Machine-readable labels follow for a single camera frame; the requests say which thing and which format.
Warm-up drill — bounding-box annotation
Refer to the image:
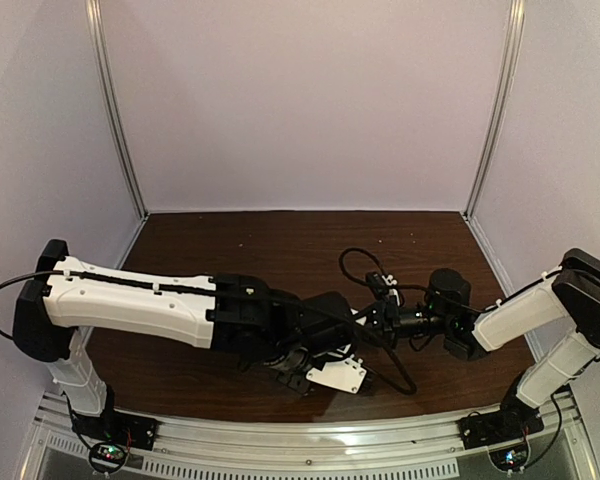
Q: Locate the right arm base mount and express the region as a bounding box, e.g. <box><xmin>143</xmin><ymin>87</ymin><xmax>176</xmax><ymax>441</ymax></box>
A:
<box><xmin>458</xmin><ymin>399</ymin><xmax>544</xmax><ymax>473</ymax></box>

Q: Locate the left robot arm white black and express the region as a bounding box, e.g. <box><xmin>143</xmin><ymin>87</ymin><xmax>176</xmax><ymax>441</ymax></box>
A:
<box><xmin>6</xmin><ymin>239</ymin><xmax>367</xmax><ymax>418</ymax></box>

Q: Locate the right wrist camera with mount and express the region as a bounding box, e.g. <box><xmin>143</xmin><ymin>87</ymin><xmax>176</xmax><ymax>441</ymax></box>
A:
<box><xmin>364</xmin><ymin>272</ymin><xmax>402</xmax><ymax>306</ymax></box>

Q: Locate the aluminium frame post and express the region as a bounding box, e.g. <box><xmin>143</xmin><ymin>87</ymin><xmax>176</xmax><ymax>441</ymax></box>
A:
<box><xmin>86</xmin><ymin>0</ymin><xmax>149</xmax><ymax>221</ymax></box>
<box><xmin>463</xmin><ymin>0</ymin><xmax>526</xmax><ymax>222</ymax></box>

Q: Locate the curved aluminium front rail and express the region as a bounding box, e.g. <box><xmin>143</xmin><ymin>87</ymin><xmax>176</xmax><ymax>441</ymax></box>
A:
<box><xmin>13</xmin><ymin>393</ymin><xmax>600</xmax><ymax>479</ymax></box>

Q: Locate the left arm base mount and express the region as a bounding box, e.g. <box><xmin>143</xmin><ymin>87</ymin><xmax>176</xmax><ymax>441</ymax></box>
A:
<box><xmin>69</xmin><ymin>409</ymin><xmax>158</xmax><ymax>477</ymax></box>

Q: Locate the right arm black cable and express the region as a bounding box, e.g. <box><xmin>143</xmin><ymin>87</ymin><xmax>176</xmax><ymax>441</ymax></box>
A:
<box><xmin>338</xmin><ymin>247</ymin><xmax>566</xmax><ymax>314</ymax></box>

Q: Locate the right aluminium frame post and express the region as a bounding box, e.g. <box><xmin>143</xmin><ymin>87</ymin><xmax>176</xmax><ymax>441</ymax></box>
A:
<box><xmin>463</xmin><ymin>0</ymin><xmax>526</xmax><ymax>222</ymax></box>

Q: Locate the white remote control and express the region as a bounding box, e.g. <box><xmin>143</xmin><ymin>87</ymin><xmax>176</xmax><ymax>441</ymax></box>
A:
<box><xmin>336</xmin><ymin>316</ymin><xmax>375</xmax><ymax>358</ymax></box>

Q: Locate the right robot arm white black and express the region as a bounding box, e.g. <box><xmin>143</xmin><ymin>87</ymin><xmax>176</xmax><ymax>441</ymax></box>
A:
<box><xmin>356</xmin><ymin>248</ymin><xmax>600</xmax><ymax>419</ymax></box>

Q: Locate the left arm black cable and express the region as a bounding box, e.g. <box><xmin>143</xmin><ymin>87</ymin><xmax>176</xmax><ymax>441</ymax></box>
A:
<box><xmin>0</xmin><ymin>269</ymin><xmax>417</xmax><ymax>396</ymax></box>

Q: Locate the left aluminium frame post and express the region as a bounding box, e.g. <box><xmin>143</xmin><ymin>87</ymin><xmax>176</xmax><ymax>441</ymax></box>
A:
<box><xmin>86</xmin><ymin>0</ymin><xmax>149</xmax><ymax>221</ymax></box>

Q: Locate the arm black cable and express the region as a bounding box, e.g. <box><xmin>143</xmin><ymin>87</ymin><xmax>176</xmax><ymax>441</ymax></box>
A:
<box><xmin>0</xmin><ymin>269</ymin><xmax>417</xmax><ymax>396</ymax></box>
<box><xmin>338</xmin><ymin>247</ymin><xmax>566</xmax><ymax>314</ymax></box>

